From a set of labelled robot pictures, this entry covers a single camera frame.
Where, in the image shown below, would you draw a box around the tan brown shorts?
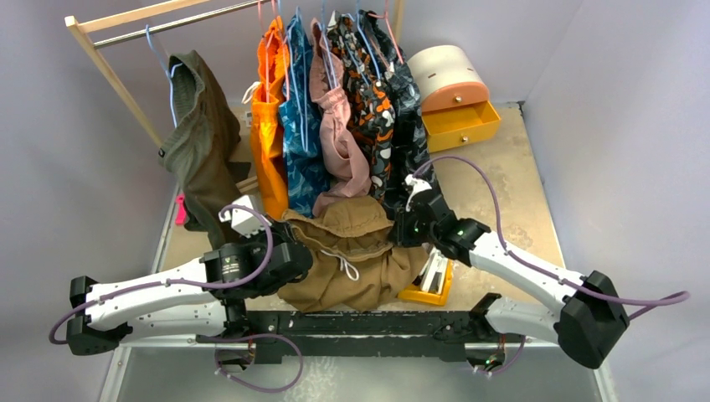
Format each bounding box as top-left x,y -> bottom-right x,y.
277,196 -> 429,312

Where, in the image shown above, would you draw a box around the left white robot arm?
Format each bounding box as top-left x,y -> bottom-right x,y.
65,223 -> 313,356

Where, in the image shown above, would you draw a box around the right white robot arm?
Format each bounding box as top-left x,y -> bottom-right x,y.
389,190 -> 630,369

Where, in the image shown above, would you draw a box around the dark grey patterned shorts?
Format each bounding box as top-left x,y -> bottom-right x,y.
358,10 -> 430,219

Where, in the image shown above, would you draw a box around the pink shorts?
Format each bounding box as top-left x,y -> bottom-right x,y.
309,19 -> 372,216

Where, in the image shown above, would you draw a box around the orange black patterned shorts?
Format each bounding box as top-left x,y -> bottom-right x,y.
327,12 -> 394,202

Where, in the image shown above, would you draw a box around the blue patterned shorts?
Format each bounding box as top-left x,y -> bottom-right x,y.
279,13 -> 331,217

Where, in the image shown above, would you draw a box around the olive green shorts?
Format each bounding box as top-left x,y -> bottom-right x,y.
159,50 -> 250,250

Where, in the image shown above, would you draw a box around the light blue hanger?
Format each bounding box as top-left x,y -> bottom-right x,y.
144,24 -> 183,128

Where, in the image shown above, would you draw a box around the yellow bin with items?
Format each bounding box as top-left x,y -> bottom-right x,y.
397,248 -> 453,307

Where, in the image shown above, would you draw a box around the pink clip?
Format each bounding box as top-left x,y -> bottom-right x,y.
174,193 -> 187,226

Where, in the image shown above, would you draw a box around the cream orange drawer box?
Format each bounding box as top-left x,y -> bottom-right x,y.
408,45 -> 501,152

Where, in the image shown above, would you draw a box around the wooden clothes rack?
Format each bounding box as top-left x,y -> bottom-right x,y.
64,0 -> 406,195

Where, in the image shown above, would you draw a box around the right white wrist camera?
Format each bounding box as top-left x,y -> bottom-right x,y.
404,174 -> 432,212

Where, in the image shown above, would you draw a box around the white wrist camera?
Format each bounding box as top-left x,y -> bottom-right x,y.
218,194 -> 271,240
404,174 -> 432,212

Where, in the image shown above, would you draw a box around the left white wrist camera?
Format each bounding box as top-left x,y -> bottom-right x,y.
218,194 -> 271,240

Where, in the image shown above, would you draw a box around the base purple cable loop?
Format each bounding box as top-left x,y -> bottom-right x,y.
214,333 -> 305,395

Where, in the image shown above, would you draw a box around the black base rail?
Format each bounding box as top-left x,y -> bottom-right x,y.
197,311 -> 520,370

